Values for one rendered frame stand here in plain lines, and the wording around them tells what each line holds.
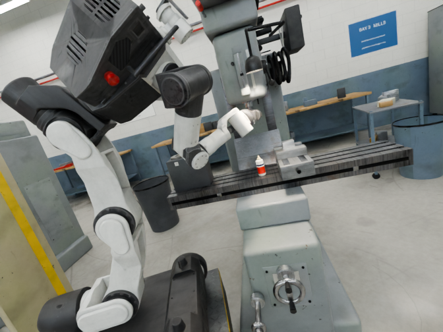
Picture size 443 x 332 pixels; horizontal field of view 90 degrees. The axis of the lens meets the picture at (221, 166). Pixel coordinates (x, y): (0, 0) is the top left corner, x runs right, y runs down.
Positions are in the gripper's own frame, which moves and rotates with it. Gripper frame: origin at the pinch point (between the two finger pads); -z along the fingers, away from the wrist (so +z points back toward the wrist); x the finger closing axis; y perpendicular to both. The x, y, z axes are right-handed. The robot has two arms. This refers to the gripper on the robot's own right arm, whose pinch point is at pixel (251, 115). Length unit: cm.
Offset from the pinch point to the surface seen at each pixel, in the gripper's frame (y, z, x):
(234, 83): -17.2, 10.0, 2.0
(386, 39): -56, -478, -183
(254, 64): -21.0, 21.0, -11.1
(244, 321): 104, 34, 18
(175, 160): 13.3, 16.1, 43.7
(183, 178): 25, 16, 42
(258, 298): 72, 48, 1
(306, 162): 24.9, 14.8, -24.1
